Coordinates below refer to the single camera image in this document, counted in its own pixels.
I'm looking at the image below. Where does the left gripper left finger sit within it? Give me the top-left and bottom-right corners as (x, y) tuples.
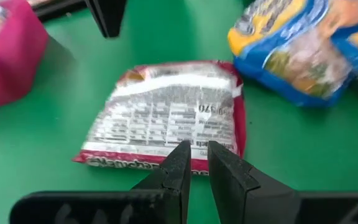
(9, 139), (193, 224)

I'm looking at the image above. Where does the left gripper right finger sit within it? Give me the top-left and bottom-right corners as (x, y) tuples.
(208, 139), (358, 224)

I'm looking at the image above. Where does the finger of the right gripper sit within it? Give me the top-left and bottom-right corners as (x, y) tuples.
(85, 0), (127, 39)

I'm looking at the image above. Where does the green table mat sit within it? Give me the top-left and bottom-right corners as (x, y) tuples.
(0, 0), (358, 224)

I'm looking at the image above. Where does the red plastic bin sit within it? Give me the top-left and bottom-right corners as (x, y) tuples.
(0, 0), (50, 113)

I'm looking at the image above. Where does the black aluminium table frame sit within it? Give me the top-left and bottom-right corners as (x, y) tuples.
(26, 0), (88, 23)

